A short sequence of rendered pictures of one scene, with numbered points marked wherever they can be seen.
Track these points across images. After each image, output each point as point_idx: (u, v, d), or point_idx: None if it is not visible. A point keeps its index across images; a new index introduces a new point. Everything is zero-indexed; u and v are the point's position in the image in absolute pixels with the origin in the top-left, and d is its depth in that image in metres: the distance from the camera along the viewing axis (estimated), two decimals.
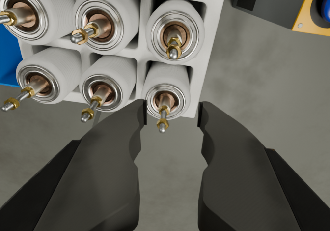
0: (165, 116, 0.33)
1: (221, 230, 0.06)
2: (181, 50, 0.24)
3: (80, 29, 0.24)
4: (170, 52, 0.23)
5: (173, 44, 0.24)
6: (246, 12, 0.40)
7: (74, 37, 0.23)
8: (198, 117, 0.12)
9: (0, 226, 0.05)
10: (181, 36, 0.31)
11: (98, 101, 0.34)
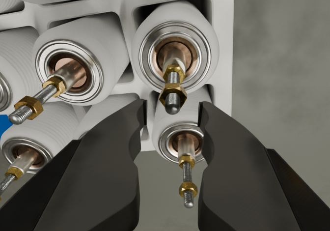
0: (190, 173, 0.22)
1: (221, 230, 0.06)
2: (164, 85, 0.14)
3: (24, 99, 0.16)
4: (172, 111, 0.13)
5: (164, 102, 0.14)
6: None
7: (13, 117, 0.14)
8: (198, 117, 0.12)
9: (0, 226, 0.05)
10: (184, 55, 0.21)
11: None
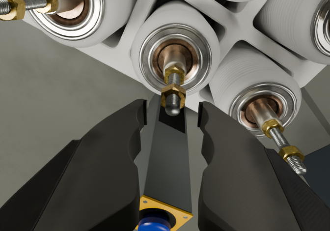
0: (31, 9, 0.14)
1: (221, 230, 0.06)
2: (184, 100, 0.15)
3: None
4: (169, 101, 0.13)
5: (178, 86, 0.14)
6: (157, 110, 0.39)
7: None
8: (198, 117, 0.12)
9: (0, 226, 0.05)
10: None
11: None
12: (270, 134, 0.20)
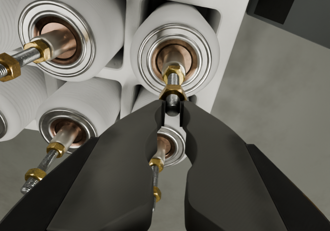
0: (157, 177, 0.22)
1: (208, 229, 0.06)
2: None
3: (1, 55, 0.13)
4: (173, 101, 0.13)
5: (182, 90, 0.14)
6: (272, 23, 0.29)
7: None
8: (179, 117, 0.12)
9: (19, 216, 0.06)
10: (184, 61, 0.20)
11: (58, 151, 0.23)
12: None
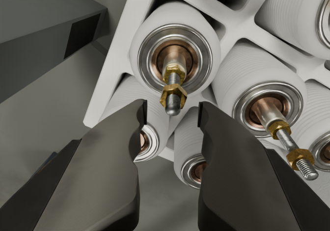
0: None
1: (221, 230, 0.06)
2: (175, 83, 0.14)
3: (290, 166, 0.17)
4: (167, 110, 0.13)
5: (161, 95, 0.14)
6: (82, 17, 0.30)
7: (308, 178, 0.15)
8: (198, 117, 0.12)
9: (0, 226, 0.05)
10: (164, 60, 0.20)
11: None
12: None
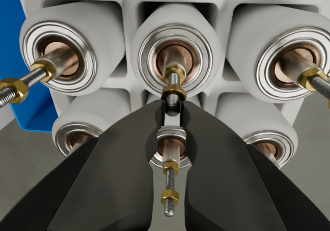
0: None
1: (208, 229, 0.06)
2: None
3: None
4: None
5: None
6: None
7: (168, 110, 0.13)
8: (179, 117, 0.12)
9: (19, 216, 0.06)
10: None
11: (176, 169, 0.23)
12: None
